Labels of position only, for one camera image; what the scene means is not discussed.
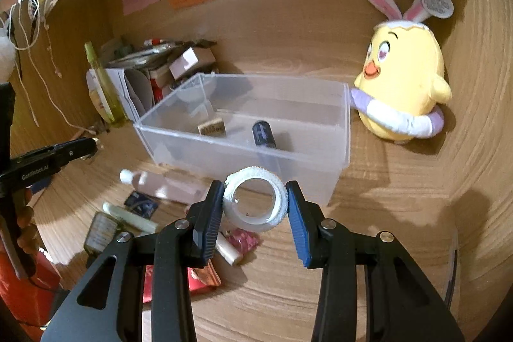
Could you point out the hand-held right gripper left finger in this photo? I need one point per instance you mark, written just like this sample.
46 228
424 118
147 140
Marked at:
212 224

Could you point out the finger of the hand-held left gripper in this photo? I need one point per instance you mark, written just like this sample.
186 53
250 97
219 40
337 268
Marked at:
74 151

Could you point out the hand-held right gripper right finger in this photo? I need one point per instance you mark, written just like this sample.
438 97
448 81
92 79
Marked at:
298 224

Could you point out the pink tube with white cap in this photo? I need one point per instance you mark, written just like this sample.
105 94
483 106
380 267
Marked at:
168 185

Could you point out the red foil packet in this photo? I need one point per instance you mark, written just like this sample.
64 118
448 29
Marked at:
200 281

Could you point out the clear plastic storage box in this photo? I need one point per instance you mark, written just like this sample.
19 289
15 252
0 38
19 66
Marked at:
312 165

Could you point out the white tape roll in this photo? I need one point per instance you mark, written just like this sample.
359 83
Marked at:
249 171

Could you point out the pale yellow slim tube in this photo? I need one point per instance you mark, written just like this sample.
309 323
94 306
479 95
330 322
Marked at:
128 217

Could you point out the dark green glass bottle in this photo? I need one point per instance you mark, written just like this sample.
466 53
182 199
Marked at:
99 233

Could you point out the person's left hand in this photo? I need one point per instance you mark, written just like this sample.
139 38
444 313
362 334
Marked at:
27 224

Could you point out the cream lip balm stick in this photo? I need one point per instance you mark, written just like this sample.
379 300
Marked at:
229 252

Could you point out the pink patterned wrapper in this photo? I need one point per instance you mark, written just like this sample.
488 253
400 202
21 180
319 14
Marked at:
245 240

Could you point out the cream squeeze tube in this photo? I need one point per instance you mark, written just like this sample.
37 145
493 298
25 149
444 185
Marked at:
94 95

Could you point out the yellow-green spray bottle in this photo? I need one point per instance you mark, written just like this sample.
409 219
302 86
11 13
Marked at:
106 93

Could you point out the blue foil packet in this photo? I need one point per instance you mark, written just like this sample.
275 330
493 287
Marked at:
141 203

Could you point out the white paper file box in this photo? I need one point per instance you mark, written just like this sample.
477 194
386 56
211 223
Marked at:
128 89

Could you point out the small black bottle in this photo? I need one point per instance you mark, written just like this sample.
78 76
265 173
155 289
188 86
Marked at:
262 134

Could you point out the small wooden stamp block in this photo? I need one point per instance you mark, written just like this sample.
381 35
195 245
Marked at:
211 126

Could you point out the red cardboard box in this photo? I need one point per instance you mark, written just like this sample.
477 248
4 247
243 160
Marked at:
159 90

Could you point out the pile of papers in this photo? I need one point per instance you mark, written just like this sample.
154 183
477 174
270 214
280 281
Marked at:
136 57

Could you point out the person's red clothing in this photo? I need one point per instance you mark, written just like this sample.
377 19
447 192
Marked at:
22 290

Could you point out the red and white marker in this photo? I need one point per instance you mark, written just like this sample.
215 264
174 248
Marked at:
156 42

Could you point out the small pink box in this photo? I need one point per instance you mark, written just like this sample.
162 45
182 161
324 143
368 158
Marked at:
190 63

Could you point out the yellow chick plush toy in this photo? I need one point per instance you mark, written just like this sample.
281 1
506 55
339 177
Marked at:
404 65

